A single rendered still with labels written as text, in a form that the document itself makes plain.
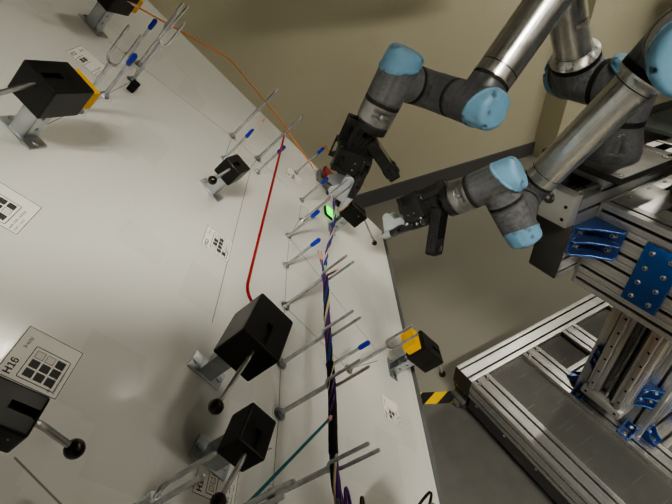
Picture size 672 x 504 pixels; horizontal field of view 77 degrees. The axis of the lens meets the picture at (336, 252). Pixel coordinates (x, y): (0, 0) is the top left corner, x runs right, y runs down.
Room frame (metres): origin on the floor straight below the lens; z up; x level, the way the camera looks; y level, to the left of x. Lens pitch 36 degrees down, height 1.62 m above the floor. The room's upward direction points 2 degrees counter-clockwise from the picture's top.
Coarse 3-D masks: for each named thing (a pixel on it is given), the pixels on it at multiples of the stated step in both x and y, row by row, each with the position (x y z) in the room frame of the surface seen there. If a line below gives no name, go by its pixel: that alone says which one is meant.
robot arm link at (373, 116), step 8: (368, 104) 0.84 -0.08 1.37; (360, 112) 0.85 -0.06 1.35; (368, 112) 0.83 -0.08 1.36; (376, 112) 0.83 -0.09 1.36; (384, 112) 0.83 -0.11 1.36; (368, 120) 0.83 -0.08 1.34; (376, 120) 0.83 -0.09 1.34; (384, 120) 0.83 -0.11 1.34; (392, 120) 0.84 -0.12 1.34; (376, 128) 0.83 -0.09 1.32; (384, 128) 0.83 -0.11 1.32
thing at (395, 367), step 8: (424, 336) 0.55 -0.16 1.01; (424, 344) 0.53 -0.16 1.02; (432, 344) 0.55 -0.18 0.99; (416, 352) 0.52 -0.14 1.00; (424, 352) 0.52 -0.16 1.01; (432, 352) 0.52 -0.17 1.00; (392, 360) 0.56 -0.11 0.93; (400, 360) 0.55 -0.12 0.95; (408, 360) 0.53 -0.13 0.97; (416, 360) 0.52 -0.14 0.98; (424, 360) 0.52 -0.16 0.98; (432, 360) 0.52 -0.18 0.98; (440, 360) 0.52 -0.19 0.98; (392, 368) 0.54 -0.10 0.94; (400, 368) 0.54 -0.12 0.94; (424, 368) 0.52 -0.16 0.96; (432, 368) 0.52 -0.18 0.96; (440, 368) 0.54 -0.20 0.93; (392, 376) 0.52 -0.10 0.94; (440, 376) 0.54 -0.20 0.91
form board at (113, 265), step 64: (0, 0) 0.68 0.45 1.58; (64, 0) 0.82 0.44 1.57; (0, 64) 0.55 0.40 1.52; (192, 64) 1.03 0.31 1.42; (0, 128) 0.45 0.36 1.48; (64, 128) 0.53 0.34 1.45; (128, 128) 0.63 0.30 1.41; (192, 128) 0.78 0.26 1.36; (64, 192) 0.43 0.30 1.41; (128, 192) 0.50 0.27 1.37; (192, 192) 0.60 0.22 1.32; (256, 192) 0.75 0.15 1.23; (320, 192) 1.01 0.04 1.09; (0, 256) 0.31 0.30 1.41; (64, 256) 0.35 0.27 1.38; (128, 256) 0.40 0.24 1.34; (192, 256) 0.47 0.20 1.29; (256, 256) 0.57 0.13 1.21; (384, 256) 0.99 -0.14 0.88; (0, 320) 0.25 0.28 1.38; (64, 320) 0.28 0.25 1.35; (128, 320) 0.32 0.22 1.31; (192, 320) 0.37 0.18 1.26; (320, 320) 0.53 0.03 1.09; (384, 320) 0.68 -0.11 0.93; (128, 384) 0.25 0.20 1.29; (192, 384) 0.29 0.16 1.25; (256, 384) 0.33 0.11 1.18; (320, 384) 0.40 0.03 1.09; (384, 384) 0.49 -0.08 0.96; (128, 448) 0.20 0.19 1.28; (320, 448) 0.30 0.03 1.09; (384, 448) 0.35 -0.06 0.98
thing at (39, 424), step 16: (0, 384) 0.17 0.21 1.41; (16, 384) 0.17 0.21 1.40; (0, 400) 0.16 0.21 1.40; (16, 400) 0.16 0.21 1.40; (32, 400) 0.17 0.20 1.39; (48, 400) 0.17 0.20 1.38; (0, 416) 0.15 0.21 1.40; (16, 416) 0.16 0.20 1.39; (32, 416) 0.16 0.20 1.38; (0, 432) 0.15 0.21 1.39; (16, 432) 0.15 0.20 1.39; (48, 432) 0.16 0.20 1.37; (0, 448) 0.15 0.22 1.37; (64, 448) 0.16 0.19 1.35; (80, 448) 0.16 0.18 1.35
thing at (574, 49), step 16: (576, 0) 1.04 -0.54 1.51; (576, 16) 1.05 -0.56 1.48; (560, 32) 1.08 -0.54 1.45; (576, 32) 1.07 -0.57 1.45; (560, 48) 1.09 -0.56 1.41; (576, 48) 1.08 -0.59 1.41; (592, 48) 1.10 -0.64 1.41; (560, 64) 1.11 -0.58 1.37; (576, 64) 1.09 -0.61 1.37; (592, 64) 1.08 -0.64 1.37; (544, 80) 1.18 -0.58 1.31; (560, 80) 1.12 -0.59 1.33; (576, 80) 1.09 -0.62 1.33; (560, 96) 1.15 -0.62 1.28; (576, 96) 1.10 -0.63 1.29
